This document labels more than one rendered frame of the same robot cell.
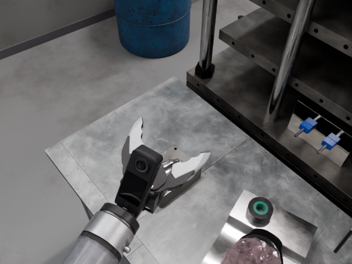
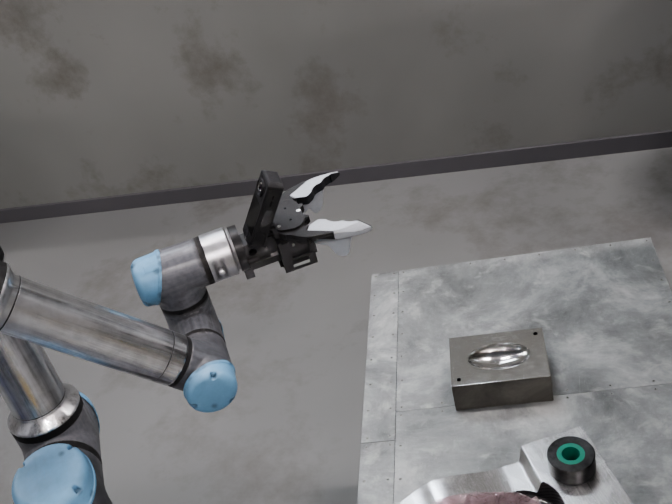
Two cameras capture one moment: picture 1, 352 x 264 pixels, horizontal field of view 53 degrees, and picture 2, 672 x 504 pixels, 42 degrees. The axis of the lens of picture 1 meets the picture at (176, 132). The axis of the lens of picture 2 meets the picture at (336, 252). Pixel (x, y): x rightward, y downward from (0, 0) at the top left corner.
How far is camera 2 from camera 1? 0.94 m
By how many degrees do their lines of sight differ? 42
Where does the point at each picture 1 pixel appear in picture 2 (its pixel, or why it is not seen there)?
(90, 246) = (187, 244)
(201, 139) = (607, 348)
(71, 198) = not seen: hidden behind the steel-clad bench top
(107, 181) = (415, 344)
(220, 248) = (474, 483)
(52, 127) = not seen: hidden behind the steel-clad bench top
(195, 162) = (341, 225)
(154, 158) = (268, 181)
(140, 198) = (253, 226)
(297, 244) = not seen: outside the picture
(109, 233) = (208, 242)
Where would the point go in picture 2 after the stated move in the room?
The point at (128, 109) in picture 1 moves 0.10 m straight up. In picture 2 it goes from (527, 261) to (523, 229)
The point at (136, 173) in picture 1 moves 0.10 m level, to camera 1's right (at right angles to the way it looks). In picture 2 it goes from (257, 197) to (303, 214)
